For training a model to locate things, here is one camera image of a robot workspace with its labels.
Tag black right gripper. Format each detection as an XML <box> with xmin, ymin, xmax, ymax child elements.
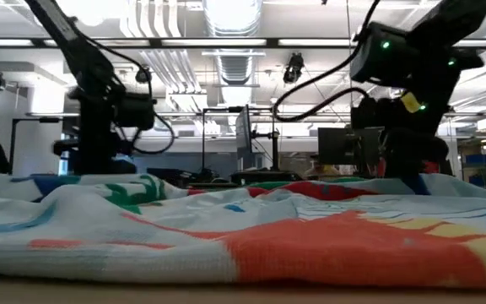
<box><xmin>384</xmin><ymin>126</ymin><xmax>453</xmax><ymax>178</ymax></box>

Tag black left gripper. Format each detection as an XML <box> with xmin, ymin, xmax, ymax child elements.
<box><xmin>73</xmin><ymin>126</ymin><xmax>138</xmax><ymax>175</ymax></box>

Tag dinosaur print towel green back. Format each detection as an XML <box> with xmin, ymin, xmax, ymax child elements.
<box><xmin>0</xmin><ymin>171</ymin><xmax>486</xmax><ymax>290</ymax></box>

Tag glass window panes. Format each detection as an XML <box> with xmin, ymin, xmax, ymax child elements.
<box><xmin>58</xmin><ymin>149</ymin><xmax>72</xmax><ymax>176</ymax></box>

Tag wide black monitor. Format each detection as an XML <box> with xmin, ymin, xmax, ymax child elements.
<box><xmin>317</xmin><ymin>126</ymin><xmax>386</xmax><ymax>166</ymax></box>

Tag black tabletop equipment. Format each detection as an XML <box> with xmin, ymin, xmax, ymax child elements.
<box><xmin>145</xmin><ymin>166</ymin><xmax>221</xmax><ymax>189</ymax></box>

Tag long ceiling light bar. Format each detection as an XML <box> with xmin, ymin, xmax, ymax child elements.
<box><xmin>0</xmin><ymin>36</ymin><xmax>486</xmax><ymax>49</ymax></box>

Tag black rolling monitor stand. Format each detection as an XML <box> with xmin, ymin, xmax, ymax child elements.
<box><xmin>251</xmin><ymin>107</ymin><xmax>282</xmax><ymax>172</ymax></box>

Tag black post frame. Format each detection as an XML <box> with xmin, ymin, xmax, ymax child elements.
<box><xmin>9</xmin><ymin>117</ymin><xmax>62</xmax><ymax>175</ymax></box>

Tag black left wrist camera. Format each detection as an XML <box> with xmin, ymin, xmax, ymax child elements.
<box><xmin>115</xmin><ymin>92</ymin><xmax>156</xmax><ymax>131</ymax></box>

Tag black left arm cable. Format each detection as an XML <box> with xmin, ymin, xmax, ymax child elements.
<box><xmin>72</xmin><ymin>29</ymin><xmax>176</xmax><ymax>155</ymax></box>

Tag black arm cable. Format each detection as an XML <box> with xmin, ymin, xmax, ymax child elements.
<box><xmin>273</xmin><ymin>0</ymin><xmax>382</xmax><ymax>123</ymax></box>
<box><xmin>72</xmin><ymin>29</ymin><xmax>176</xmax><ymax>155</ymax></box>

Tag thin black metal frame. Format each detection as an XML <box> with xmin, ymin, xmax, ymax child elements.
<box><xmin>201</xmin><ymin>106</ymin><xmax>244</xmax><ymax>174</ymax></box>

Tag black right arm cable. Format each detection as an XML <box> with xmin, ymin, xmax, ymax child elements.
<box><xmin>273</xmin><ymin>0</ymin><xmax>382</xmax><ymax>123</ymax></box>

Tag thin hanging cable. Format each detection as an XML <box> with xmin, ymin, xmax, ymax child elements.
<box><xmin>345</xmin><ymin>0</ymin><xmax>352</xmax><ymax>43</ymax></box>

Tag silver corrugated ventilation duct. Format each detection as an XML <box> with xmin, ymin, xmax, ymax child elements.
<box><xmin>202</xmin><ymin>0</ymin><xmax>266</xmax><ymax>85</ymax></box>

